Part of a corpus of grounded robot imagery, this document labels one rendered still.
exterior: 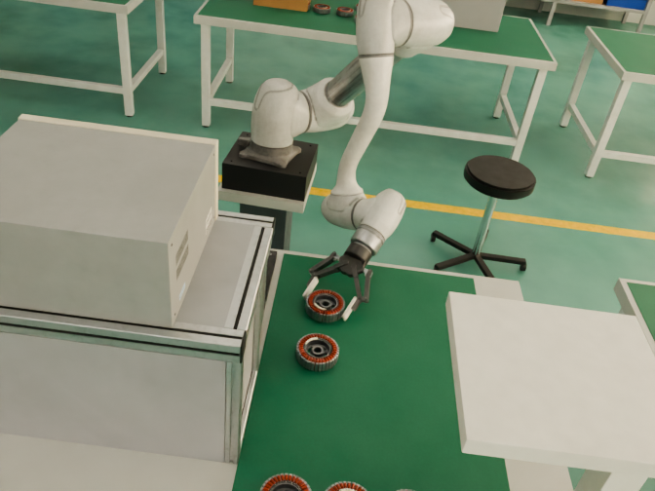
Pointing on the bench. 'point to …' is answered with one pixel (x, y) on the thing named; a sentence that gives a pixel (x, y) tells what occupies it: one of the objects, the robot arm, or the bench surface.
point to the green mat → (363, 391)
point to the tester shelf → (232, 287)
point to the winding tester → (102, 218)
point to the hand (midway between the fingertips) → (326, 305)
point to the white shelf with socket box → (555, 388)
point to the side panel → (242, 388)
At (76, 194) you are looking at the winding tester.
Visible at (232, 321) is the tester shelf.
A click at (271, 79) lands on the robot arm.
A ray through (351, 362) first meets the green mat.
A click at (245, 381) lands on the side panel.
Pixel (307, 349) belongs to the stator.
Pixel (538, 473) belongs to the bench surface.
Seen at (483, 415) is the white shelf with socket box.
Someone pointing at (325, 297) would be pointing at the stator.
